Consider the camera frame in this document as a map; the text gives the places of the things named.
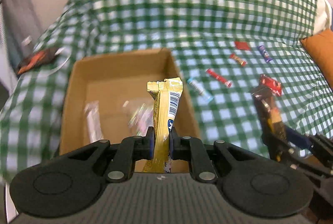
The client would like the red stick packet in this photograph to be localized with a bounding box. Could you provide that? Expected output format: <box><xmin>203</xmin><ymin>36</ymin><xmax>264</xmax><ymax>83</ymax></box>
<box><xmin>206</xmin><ymin>69</ymin><xmax>233</xmax><ymax>88</ymax></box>

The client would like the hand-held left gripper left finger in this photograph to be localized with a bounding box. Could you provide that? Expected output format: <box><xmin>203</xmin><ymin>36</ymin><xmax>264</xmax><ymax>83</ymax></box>
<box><xmin>55</xmin><ymin>126</ymin><xmax>157</xmax><ymax>183</ymax></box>

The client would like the grey curtain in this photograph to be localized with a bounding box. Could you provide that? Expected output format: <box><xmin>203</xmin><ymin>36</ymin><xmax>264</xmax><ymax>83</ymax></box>
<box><xmin>0</xmin><ymin>0</ymin><xmax>45</xmax><ymax>96</ymax></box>

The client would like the white pillow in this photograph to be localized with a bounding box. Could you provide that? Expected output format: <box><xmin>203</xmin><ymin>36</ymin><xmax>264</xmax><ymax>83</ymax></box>
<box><xmin>313</xmin><ymin>0</ymin><xmax>333</xmax><ymax>35</ymax></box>

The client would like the dark brown snack packet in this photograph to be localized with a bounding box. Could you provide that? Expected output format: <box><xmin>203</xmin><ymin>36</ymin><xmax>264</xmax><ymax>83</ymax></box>
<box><xmin>251</xmin><ymin>86</ymin><xmax>287</xmax><ymax>161</ymax></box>

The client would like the smartphone with white cable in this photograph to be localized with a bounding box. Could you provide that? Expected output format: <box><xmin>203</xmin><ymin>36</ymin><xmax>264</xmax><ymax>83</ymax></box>
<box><xmin>51</xmin><ymin>48</ymin><xmax>72</xmax><ymax>74</ymax></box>

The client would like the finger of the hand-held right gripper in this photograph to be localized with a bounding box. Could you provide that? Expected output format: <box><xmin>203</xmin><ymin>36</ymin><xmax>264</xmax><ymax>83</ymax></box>
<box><xmin>261</xmin><ymin>133</ymin><xmax>333</xmax><ymax>180</ymax></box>
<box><xmin>285</xmin><ymin>127</ymin><xmax>333</xmax><ymax>159</ymax></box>

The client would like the yellow snack bar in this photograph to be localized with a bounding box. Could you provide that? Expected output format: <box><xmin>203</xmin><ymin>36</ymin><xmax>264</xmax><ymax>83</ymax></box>
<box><xmin>142</xmin><ymin>78</ymin><xmax>184</xmax><ymax>174</ymax></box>

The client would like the green checkered cloth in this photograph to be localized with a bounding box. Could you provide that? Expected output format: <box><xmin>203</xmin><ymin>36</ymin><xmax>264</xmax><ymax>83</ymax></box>
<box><xmin>0</xmin><ymin>0</ymin><xmax>333</xmax><ymax>180</ymax></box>

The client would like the red square packet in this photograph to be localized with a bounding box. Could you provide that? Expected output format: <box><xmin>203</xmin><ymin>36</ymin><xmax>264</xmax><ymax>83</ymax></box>
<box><xmin>234</xmin><ymin>41</ymin><xmax>251</xmax><ymax>51</ymax></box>

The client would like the clear candy wrapper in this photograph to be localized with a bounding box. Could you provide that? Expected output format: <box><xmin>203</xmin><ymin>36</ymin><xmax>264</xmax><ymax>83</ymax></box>
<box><xmin>122</xmin><ymin>100</ymin><xmax>154</xmax><ymax>136</ymax></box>

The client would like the small red gold candy bar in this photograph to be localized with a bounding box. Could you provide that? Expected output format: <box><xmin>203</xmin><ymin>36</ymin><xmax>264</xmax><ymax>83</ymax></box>
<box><xmin>229</xmin><ymin>54</ymin><xmax>247</xmax><ymax>67</ymax></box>

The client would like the purple snack packet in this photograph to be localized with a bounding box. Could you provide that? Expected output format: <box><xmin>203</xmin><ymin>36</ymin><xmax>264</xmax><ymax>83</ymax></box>
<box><xmin>256</xmin><ymin>45</ymin><xmax>273</xmax><ymax>63</ymax></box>

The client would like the orange cushion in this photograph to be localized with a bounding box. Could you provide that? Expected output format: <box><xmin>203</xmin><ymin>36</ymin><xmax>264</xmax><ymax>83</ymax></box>
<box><xmin>300</xmin><ymin>29</ymin><xmax>333</xmax><ymax>87</ymax></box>

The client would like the cardboard box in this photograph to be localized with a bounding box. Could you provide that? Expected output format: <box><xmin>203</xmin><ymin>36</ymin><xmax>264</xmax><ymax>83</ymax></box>
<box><xmin>59</xmin><ymin>48</ymin><xmax>202</xmax><ymax>173</ymax></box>

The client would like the silver snack packet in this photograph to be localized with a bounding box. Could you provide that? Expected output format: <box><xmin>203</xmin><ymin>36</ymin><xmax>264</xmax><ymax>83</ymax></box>
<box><xmin>84</xmin><ymin>101</ymin><xmax>103</xmax><ymax>142</ymax></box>

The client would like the red snack packet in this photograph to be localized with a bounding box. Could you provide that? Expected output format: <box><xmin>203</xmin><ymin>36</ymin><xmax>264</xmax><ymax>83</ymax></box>
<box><xmin>259</xmin><ymin>74</ymin><xmax>283</xmax><ymax>96</ymax></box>

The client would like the blue white snack packet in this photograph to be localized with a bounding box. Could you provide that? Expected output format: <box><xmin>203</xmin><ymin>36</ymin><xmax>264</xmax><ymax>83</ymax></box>
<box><xmin>186</xmin><ymin>78</ymin><xmax>214</xmax><ymax>103</ymax></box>

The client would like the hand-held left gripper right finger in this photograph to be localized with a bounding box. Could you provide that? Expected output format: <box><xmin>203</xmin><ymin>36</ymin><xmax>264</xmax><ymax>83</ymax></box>
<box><xmin>169</xmin><ymin>126</ymin><xmax>264</xmax><ymax>183</ymax></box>

